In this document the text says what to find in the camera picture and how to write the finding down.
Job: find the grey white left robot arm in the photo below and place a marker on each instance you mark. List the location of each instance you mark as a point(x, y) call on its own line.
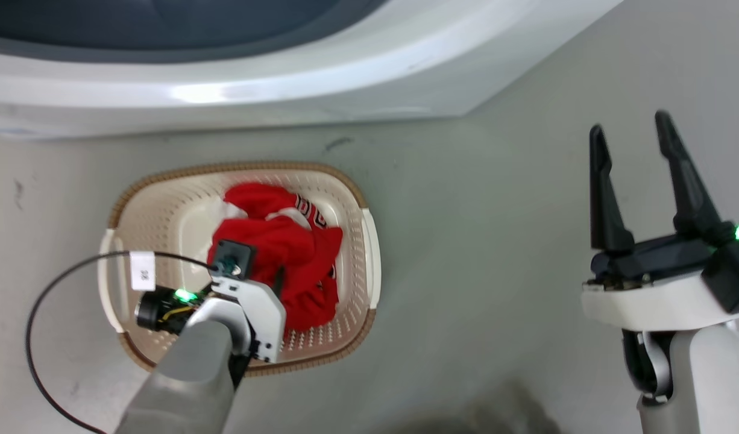
point(188, 374)

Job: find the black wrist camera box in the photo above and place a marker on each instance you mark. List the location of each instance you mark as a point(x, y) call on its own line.
point(734, 271)
point(234, 259)

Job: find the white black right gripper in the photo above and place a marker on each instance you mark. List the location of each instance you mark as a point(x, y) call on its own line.
point(647, 289)

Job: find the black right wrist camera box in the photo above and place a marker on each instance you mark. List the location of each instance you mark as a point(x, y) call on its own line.
point(734, 271)

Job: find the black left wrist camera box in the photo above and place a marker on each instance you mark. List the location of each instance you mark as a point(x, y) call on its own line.
point(234, 259)

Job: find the red garment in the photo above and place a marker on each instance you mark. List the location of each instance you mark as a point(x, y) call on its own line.
point(285, 247)

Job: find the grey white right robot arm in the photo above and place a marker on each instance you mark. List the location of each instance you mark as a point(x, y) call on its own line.
point(695, 380)

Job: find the grey rubber door gasket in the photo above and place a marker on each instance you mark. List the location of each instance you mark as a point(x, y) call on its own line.
point(164, 27)

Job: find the white front-load washing machine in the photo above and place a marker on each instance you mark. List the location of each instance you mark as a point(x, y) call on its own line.
point(255, 90)

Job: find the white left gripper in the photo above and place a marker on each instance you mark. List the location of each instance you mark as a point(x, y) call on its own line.
point(264, 319)

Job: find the cream perforated laundry basket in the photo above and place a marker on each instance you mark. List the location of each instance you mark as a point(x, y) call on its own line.
point(176, 217)

